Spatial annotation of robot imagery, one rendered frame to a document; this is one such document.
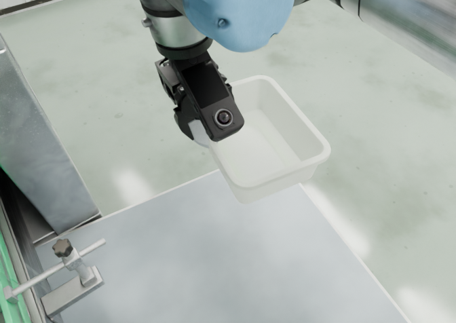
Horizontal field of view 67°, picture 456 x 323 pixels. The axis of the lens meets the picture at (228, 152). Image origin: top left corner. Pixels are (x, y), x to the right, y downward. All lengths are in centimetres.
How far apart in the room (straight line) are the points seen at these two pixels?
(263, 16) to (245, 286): 65
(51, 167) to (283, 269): 55
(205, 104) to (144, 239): 54
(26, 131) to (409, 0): 62
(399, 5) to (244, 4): 12
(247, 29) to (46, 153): 56
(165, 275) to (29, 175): 36
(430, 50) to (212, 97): 23
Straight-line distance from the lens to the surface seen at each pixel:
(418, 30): 30
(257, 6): 27
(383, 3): 32
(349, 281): 88
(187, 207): 92
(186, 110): 48
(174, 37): 41
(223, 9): 26
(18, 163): 76
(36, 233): 100
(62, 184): 84
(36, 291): 80
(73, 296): 77
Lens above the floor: 154
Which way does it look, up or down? 51 degrees down
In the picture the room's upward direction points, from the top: straight up
